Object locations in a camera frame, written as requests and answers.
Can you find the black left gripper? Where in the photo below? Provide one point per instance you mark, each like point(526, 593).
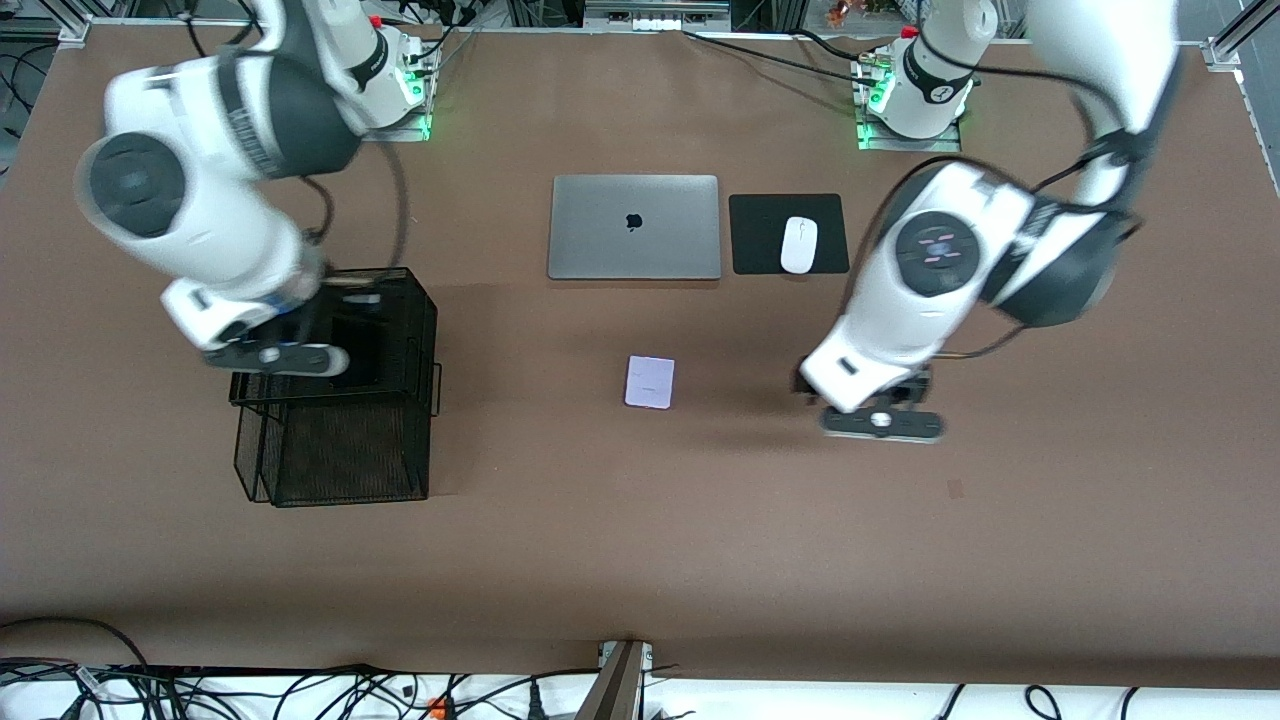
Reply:
point(914, 384)

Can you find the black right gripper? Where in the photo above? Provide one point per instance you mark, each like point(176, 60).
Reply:
point(340, 322)

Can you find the lavender flip phone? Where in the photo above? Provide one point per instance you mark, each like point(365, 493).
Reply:
point(650, 382)

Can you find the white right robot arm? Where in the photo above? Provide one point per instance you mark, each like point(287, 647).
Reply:
point(200, 230)

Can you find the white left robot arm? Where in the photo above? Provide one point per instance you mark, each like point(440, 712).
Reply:
point(930, 300)

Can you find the black mesh two-tier organizer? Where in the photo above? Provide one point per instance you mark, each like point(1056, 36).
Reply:
point(340, 440)

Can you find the white computer mouse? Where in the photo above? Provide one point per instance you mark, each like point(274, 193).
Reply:
point(799, 245)

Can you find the black mouse pad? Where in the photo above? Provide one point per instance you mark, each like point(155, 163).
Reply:
point(755, 235)

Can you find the silver closed laptop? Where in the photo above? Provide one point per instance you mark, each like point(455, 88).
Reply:
point(600, 225)

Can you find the long black power strip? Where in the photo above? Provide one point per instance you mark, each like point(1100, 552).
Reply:
point(250, 671)

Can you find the white socket power strip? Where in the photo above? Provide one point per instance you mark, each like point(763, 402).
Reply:
point(655, 22)

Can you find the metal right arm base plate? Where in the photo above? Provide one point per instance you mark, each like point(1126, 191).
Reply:
point(410, 130)

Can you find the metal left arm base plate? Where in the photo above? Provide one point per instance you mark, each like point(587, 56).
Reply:
point(945, 146)

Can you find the grey metal table bracket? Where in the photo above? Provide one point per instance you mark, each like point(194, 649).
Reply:
point(620, 690)

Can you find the aluminium corner bracket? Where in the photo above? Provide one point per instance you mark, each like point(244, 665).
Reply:
point(1222, 55)
point(75, 32)

